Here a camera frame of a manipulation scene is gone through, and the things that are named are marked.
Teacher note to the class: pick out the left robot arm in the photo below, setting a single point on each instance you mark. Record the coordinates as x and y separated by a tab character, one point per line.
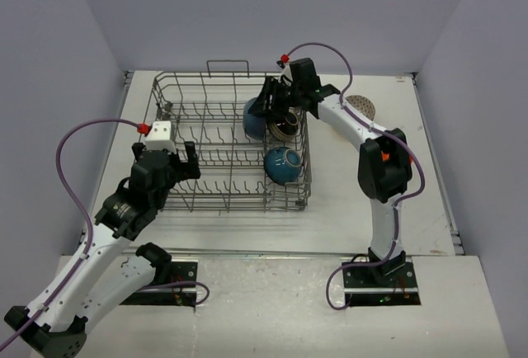
57	322

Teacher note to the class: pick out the matte blue bowl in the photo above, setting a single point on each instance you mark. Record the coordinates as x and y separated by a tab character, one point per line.
254	126

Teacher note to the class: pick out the glossy teal blue bowl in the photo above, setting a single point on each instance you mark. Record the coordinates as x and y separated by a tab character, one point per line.
282	165

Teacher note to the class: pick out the black patterned bowl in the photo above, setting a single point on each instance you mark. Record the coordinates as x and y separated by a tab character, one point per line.
283	127

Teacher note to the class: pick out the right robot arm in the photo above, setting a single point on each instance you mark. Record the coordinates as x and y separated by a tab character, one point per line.
384	167

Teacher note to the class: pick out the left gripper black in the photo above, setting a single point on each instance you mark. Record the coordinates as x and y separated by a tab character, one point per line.
188	169

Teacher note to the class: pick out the grey wire dish rack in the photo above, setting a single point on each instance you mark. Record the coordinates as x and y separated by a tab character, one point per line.
207	109

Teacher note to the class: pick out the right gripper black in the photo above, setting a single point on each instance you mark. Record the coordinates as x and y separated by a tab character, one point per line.
263	105

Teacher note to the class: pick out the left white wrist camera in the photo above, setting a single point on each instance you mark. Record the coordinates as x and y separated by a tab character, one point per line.
161	137

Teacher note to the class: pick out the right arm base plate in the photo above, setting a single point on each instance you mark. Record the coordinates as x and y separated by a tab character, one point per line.
365	288

